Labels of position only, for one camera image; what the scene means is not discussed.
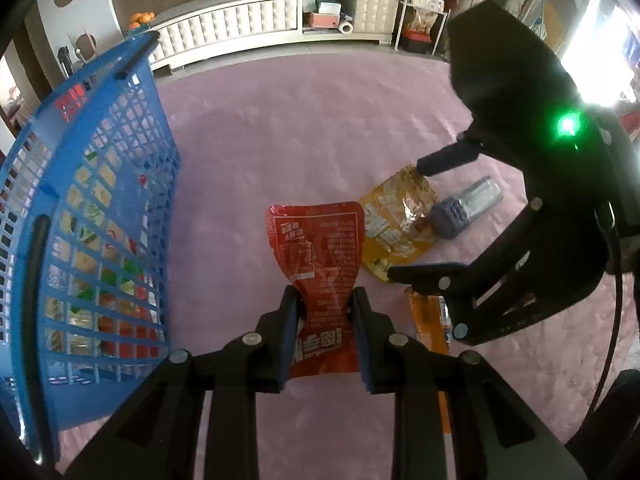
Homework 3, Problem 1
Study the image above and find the white metal shelf rack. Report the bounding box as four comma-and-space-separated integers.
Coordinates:
395, 0, 462, 56

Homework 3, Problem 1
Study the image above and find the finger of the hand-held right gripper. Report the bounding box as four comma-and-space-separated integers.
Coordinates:
416, 139, 484, 177
388, 195, 609, 346

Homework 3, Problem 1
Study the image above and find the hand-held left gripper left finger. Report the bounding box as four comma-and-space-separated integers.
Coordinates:
64, 285, 302, 480

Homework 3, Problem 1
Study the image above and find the orange snack packet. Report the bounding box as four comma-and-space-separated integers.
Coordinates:
410, 292, 453, 433

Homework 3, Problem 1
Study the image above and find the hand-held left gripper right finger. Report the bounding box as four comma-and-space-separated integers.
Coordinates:
349, 286, 590, 480

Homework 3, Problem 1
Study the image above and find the white tufted TV cabinet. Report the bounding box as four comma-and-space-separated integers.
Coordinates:
125, 0, 401, 76

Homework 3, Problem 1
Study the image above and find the grey blue snack packet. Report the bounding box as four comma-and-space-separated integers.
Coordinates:
432, 176, 503, 241

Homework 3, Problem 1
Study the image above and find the yellow snack packet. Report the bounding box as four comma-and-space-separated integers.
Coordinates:
360, 165, 441, 283

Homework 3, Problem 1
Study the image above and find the blue plastic basket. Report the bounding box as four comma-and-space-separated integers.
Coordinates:
0, 30, 183, 466

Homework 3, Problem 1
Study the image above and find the broom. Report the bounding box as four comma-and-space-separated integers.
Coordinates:
70, 30, 98, 68

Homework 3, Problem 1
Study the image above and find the dark red snack packet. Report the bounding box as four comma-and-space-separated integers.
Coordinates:
265, 201, 366, 378

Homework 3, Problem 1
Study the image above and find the black cable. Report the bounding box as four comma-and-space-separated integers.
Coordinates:
565, 202, 627, 446

